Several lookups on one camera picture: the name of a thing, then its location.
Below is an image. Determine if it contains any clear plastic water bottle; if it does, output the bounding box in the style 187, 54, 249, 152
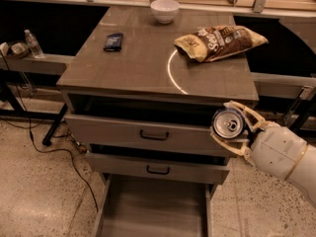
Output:
25, 30, 44, 59

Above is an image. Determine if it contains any white ceramic bowl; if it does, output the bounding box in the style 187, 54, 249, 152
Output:
150, 0, 180, 24

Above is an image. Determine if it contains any grey drawer cabinet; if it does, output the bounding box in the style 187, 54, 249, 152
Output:
55, 5, 260, 237

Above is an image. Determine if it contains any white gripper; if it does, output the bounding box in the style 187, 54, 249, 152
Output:
210, 101, 308, 180

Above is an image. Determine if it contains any grey side ledge left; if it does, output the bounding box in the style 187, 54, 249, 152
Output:
0, 54, 73, 75

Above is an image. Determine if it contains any black cabinet leg left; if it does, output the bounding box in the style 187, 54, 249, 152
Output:
42, 104, 67, 146

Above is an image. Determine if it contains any drawer with handle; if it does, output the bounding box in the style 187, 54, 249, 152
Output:
86, 152, 229, 185
65, 115, 234, 157

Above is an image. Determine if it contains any middle drawer with handle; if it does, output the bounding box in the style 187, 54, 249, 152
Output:
86, 152, 229, 185

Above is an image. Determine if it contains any brown yellow chip bag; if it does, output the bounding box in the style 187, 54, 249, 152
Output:
174, 26, 269, 62

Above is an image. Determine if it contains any dark blue snack packet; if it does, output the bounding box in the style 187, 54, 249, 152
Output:
104, 33, 123, 51

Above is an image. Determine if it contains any grey side ledge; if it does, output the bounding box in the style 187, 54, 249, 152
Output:
252, 72, 316, 99
0, 54, 73, 75

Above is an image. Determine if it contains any black floor cable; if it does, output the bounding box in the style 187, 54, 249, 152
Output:
0, 51, 100, 213

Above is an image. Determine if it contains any small round bowl on ledge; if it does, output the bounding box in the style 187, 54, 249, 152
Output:
7, 41, 30, 59

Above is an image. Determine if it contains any top drawer with handle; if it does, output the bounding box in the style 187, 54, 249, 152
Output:
65, 115, 234, 157

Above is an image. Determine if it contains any open bottom drawer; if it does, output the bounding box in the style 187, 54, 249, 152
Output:
91, 175, 213, 237

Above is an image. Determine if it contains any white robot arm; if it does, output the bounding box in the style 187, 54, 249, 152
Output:
210, 101, 316, 206

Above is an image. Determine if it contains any grey side ledge right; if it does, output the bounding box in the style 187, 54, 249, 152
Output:
252, 72, 316, 99

